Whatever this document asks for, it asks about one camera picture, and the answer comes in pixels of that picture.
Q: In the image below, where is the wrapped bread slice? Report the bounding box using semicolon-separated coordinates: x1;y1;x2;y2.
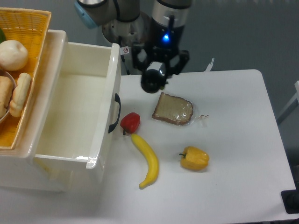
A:
152;91;209;128

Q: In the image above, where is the black device at edge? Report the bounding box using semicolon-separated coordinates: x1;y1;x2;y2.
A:
281;190;299;214

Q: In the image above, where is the yellow wicker basket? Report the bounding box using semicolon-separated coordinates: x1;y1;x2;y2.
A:
0;7;51;151

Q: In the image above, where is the green vegetable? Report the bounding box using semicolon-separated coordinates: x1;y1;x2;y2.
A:
0;28;6;43

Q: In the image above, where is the open white upper drawer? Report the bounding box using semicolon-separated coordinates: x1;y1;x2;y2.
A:
35;42;121;171

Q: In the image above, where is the yellow bell pepper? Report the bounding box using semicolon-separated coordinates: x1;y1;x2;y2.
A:
179;146;210;171

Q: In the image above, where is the white frame at right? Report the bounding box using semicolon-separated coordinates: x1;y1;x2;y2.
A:
276;81;299;125

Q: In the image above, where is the black drawer handle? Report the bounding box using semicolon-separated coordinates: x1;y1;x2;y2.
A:
108;93;121;133

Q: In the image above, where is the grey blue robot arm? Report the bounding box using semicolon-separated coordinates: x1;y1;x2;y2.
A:
74;0;192;81

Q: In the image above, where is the white metal bracket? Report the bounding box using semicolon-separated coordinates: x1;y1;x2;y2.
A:
205;57;215;72

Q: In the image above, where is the red bell pepper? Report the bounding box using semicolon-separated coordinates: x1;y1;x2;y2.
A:
120;112;141;135

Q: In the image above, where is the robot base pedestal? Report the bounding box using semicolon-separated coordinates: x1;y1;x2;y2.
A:
102;12;151;75

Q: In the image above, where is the yellow banana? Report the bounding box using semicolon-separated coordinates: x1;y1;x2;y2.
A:
131;134;159;189

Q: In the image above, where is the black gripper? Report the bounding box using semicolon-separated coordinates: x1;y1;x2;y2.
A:
131;22;190;78

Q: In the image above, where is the pale ridged bread roll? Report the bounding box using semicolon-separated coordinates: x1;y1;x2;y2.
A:
9;73;31;117

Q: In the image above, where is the white round bun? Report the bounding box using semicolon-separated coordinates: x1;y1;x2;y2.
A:
0;40;28;71

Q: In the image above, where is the brown bread piece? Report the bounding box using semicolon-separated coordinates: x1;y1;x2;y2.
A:
0;76;14;118

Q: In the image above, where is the dark purple mangosteen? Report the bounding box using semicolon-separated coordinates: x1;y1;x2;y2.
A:
141;69;167;93

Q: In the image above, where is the white drawer cabinet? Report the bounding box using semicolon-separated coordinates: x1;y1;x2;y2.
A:
0;29;122;193

